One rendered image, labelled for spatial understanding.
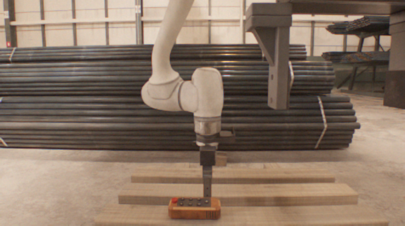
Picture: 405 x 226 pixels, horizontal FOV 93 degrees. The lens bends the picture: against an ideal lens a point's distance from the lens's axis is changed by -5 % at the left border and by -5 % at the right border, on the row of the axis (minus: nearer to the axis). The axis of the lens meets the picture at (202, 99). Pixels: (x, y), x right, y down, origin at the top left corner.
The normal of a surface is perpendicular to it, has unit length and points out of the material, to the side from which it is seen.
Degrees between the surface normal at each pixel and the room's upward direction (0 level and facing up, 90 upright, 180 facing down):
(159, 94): 104
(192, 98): 92
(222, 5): 90
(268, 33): 90
